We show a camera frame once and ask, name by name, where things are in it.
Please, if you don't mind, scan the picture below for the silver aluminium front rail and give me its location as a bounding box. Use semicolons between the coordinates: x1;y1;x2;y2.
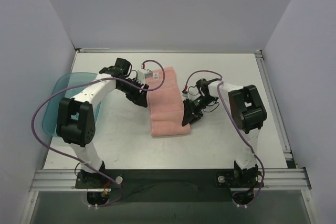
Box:
30;168;311;191

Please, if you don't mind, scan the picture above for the silver aluminium back rail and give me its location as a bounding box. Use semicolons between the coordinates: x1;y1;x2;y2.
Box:
76;48;110;54

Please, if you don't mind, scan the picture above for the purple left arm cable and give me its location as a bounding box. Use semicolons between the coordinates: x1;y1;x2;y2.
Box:
31;59;166;207

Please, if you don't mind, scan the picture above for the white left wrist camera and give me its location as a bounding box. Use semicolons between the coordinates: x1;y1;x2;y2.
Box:
136;69;153;80

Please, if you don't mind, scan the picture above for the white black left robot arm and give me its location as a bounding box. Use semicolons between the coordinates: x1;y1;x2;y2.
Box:
56;58;153;188

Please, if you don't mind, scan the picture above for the teal translucent plastic tray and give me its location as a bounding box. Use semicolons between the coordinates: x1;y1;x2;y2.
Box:
41;71;103;138

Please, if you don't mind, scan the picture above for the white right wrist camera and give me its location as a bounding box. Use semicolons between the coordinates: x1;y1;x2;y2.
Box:
182;88;188;98

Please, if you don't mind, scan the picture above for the silver aluminium rail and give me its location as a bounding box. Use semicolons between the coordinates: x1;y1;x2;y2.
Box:
30;168;311;191
76;48;110;54
255;50;297;168

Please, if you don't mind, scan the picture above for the silver aluminium right rail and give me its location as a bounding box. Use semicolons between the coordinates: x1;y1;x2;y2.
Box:
255;50;297;168

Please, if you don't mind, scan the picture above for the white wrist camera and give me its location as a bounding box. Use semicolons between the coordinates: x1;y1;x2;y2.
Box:
182;88;188;98
136;69;153;80

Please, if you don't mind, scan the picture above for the pink terry towel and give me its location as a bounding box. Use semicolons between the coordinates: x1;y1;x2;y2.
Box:
146;67;191;137

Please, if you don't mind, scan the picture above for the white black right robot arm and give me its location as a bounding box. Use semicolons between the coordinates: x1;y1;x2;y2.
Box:
182;78;267;187

